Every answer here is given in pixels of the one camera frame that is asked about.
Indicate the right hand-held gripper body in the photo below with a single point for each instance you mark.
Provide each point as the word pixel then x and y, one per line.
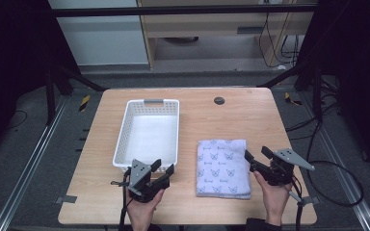
pixel 279 173

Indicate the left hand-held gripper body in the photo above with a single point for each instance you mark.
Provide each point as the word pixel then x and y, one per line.
pixel 141 179

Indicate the lavender patterned towel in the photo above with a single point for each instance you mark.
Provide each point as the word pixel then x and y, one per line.
pixel 223 168

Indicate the white perforated plastic basket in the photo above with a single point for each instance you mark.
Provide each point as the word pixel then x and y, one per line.
pixel 151 134

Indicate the person's right hand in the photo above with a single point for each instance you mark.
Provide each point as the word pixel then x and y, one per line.
pixel 274 199

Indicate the person's left hand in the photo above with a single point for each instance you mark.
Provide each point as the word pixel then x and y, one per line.
pixel 141 213

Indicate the grey tape strip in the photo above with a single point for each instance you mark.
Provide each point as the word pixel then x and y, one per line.
pixel 310 200
pixel 66 199

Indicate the person's left dark sleeve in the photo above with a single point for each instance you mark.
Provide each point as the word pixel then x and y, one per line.
pixel 154 228

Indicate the person's dark sleeve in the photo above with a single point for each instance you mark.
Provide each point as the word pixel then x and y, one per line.
pixel 263 225
pixel 154 228

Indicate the person's right dark sleeve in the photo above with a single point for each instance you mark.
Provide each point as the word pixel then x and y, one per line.
pixel 263 225

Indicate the yellow black hazard tape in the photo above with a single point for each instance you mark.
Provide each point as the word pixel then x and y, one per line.
pixel 84 103
pixel 290 99

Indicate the black metal stand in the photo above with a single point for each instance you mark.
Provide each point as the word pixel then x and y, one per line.
pixel 50 96
pixel 316 93

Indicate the light wooden desk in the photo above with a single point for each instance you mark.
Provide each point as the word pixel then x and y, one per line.
pixel 205 27

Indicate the white cabinet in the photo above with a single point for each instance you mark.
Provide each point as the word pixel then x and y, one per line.
pixel 102 35

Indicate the aluminium floor rail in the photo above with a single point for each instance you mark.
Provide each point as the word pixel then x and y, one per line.
pixel 29 166
pixel 343 173

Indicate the black horizontal frame bar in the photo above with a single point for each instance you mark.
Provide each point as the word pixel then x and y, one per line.
pixel 179 10

